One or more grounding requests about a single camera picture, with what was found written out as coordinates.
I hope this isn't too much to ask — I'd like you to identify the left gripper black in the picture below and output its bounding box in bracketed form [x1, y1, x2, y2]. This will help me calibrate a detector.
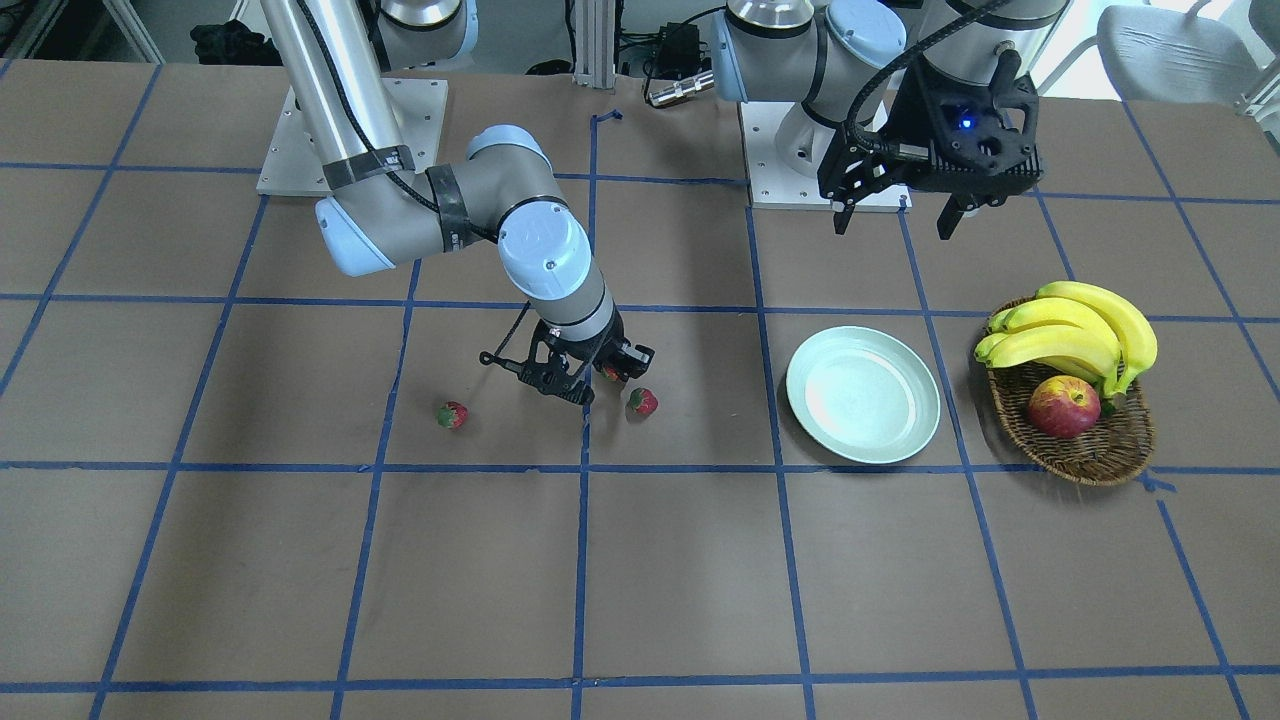
[818, 45, 1043, 241]

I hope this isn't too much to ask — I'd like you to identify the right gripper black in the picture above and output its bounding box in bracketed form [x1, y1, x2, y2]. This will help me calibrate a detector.
[515, 320, 655, 407]

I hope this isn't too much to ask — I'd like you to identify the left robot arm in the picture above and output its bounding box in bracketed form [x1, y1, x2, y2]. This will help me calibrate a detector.
[712, 1, 1068, 240]

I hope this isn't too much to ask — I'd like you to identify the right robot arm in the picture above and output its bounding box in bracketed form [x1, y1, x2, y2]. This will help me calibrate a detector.
[262, 1, 653, 406]

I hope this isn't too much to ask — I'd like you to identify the light green plate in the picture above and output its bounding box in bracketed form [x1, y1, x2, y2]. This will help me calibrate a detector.
[785, 325, 941, 465]

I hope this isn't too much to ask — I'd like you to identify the yellow banana bunch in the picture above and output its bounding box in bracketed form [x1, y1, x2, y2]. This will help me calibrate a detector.
[973, 281, 1158, 401]

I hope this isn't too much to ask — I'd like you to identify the red apple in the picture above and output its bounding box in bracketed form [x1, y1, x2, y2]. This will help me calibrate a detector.
[1027, 375, 1101, 439]

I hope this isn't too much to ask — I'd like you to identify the woven wicker basket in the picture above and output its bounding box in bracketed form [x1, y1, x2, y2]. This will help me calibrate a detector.
[982, 297, 1157, 487]

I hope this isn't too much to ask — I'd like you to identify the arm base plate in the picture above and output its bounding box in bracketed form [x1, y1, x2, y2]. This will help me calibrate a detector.
[256, 77, 448, 197]
[739, 100, 913, 213]

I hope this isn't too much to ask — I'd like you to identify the aluminium frame post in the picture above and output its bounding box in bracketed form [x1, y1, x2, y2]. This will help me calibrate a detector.
[570, 0, 620, 92]

